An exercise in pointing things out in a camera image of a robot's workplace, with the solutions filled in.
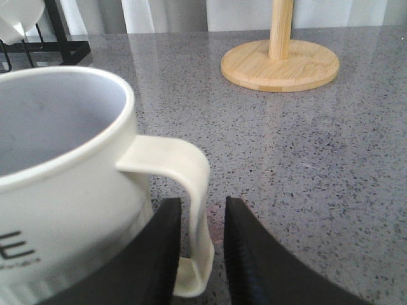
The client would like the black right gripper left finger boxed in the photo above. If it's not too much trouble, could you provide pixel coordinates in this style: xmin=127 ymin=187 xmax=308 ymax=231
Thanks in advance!
xmin=44 ymin=198 xmax=181 ymax=304

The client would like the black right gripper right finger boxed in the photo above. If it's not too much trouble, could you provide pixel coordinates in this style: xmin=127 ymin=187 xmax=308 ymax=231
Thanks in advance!
xmin=224 ymin=197 xmax=366 ymax=304

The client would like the cream HOME mug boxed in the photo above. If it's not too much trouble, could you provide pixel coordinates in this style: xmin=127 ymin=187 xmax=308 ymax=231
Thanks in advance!
xmin=1 ymin=66 xmax=214 ymax=304

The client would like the wooden mug tree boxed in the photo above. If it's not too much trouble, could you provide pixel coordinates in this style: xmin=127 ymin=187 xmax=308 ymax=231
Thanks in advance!
xmin=221 ymin=1 xmax=340 ymax=93

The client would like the grey curtain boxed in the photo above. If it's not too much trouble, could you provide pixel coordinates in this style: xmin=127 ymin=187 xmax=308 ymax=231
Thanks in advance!
xmin=60 ymin=0 xmax=406 ymax=35

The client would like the white ribbed mug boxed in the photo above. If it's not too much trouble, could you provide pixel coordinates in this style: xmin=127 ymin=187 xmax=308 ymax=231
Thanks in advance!
xmin=1 ymin=0 xmax=45 ymax=44

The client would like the black wire mug rack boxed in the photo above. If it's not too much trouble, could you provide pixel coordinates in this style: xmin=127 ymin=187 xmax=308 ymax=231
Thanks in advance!
xmin=1 ymin=1 xmax=90 ymax=73

